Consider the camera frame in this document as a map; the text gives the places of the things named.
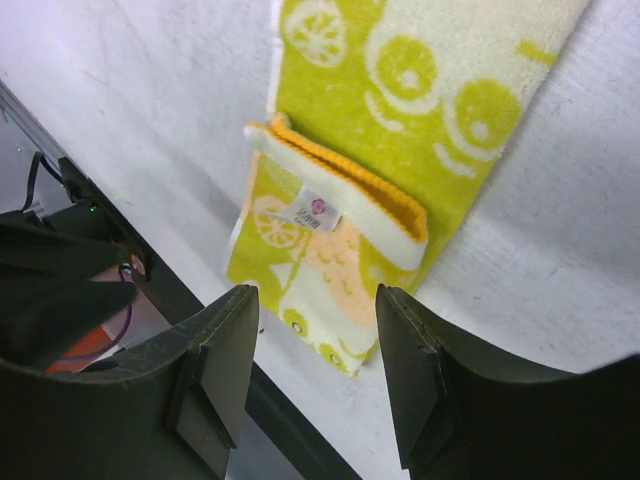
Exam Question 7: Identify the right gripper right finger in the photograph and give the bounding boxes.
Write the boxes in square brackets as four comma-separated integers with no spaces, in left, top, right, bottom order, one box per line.
[376,285,639,479]

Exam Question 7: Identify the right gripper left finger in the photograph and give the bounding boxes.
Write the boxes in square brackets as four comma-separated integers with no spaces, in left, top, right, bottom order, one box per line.
[1,285,259,479]

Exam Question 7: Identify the aluminium frame rail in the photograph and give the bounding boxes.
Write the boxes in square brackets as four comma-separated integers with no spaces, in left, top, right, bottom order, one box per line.
[0,79,76,216]

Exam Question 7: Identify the yellow green towel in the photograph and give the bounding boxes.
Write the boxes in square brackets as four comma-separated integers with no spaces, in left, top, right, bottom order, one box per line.
[226,1,586,377]

